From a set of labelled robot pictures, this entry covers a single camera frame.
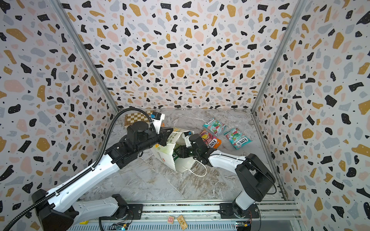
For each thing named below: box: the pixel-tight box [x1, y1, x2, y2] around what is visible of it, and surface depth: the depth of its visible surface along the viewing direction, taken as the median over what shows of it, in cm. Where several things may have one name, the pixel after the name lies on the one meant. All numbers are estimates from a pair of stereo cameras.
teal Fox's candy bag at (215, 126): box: [202, 117, 228, 137], surface depth 109 cm
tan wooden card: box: [177, 215, 188, 231], surface depth 72 cm
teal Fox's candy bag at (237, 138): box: [223, 127, 253, 151], surface depth 102 cm
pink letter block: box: [167, 215, 175, 225], surface depth 73 cm
